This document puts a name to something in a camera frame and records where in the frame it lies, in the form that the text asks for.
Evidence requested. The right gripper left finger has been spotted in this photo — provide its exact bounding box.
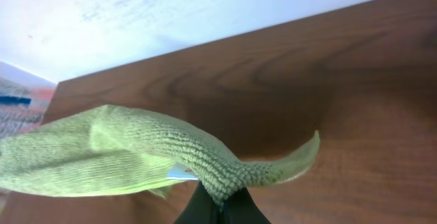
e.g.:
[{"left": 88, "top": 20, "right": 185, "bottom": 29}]
[{"left": 174, "top": 182, "right": 219, "bottom": 224}]

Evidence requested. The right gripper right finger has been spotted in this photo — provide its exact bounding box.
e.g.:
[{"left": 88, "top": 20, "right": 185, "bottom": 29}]
[{"left": 221, "top": 188, "right": 270, "bottom": 224}]

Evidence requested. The green microfiber cloth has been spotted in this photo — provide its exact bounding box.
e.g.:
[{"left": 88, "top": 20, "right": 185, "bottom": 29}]
[{"left": 1, "top": 105, "right": 320, "bottom": 204}]

